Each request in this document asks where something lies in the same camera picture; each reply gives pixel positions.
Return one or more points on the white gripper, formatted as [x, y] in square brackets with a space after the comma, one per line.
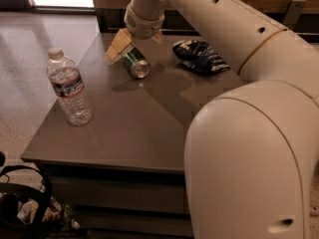
[144, 26]

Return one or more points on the green soda can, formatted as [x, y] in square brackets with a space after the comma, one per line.
[136, 63]

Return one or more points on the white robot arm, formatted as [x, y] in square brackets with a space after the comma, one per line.
[250, 153]

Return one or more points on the blue chip bag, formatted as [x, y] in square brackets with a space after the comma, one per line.
[199, 57]

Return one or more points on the clear plastic water bottle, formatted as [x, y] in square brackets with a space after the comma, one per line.
[65, 78]

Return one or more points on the grey drawer cabinet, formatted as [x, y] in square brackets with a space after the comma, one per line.
[122, 173]

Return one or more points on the wooden wall counter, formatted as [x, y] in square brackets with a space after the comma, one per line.
[110, 14]

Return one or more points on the right metal bracket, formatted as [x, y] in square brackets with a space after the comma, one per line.
[293, 13]

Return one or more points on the black bag with straps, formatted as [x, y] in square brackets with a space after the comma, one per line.
[30, 213]

